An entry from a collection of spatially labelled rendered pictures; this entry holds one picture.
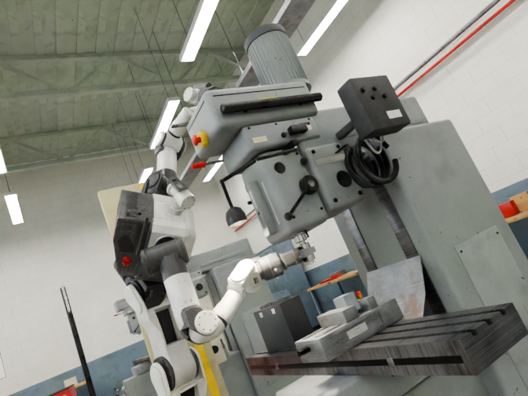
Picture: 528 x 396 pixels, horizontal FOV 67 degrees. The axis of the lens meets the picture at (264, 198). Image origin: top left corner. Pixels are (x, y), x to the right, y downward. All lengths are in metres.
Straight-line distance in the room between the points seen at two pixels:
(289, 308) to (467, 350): 0.91
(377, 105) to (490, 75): 4.27
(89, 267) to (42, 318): 1.42
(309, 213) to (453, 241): 0.57
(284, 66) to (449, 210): 0.89
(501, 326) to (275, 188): 0.78
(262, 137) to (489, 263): 1.00
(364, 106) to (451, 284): 0.71
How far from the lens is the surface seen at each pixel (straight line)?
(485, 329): 1.10
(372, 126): 1.42
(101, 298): 10.39
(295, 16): 4.49
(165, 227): 1.51
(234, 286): 1.42
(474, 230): 1.81
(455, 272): 1.64
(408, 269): 1.67
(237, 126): 1.45
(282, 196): 1.42
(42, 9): 7.38
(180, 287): 1.37
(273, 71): 1.78
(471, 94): 5.82
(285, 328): 1.78
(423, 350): 1.11
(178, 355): 1.78
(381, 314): 1.42
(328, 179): 1.53
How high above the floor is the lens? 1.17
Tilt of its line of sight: 12 degrees up
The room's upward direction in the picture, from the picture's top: 23 degrees counter-clockwise
